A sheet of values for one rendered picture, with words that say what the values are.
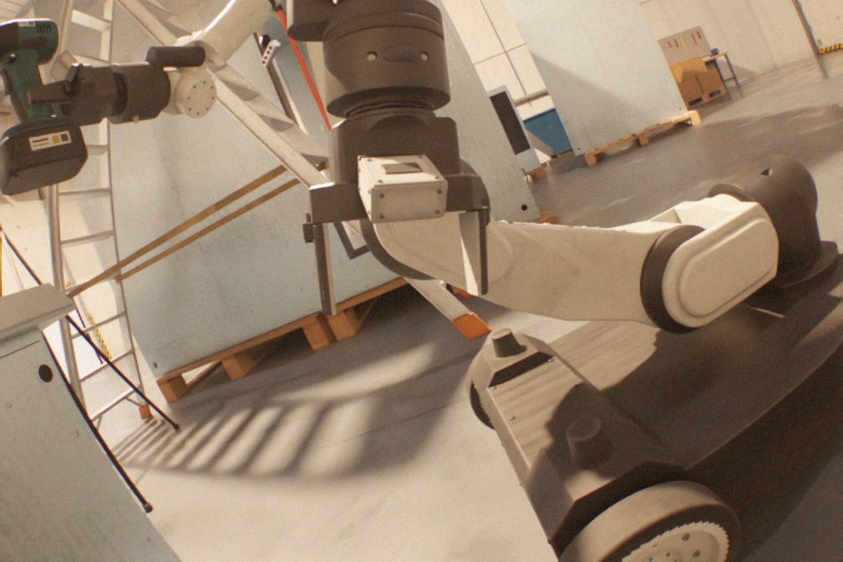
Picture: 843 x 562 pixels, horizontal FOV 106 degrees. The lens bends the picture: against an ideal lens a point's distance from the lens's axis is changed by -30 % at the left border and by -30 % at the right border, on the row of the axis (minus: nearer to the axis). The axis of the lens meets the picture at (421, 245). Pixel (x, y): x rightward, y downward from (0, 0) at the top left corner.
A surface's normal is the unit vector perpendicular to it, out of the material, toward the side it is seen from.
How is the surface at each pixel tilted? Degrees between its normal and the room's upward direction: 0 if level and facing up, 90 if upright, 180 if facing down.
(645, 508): 7
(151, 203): 90
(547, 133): 107
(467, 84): 90
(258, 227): 90
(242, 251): 90
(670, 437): 0
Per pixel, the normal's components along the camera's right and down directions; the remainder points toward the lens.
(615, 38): -0.39, 0.28
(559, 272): 0.41, 0.31
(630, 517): -0.50, -0.86
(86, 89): 0.86, 0.43
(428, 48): 0.72, -0.03
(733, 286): 0.07, 0.09
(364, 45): -0.26, 0.07
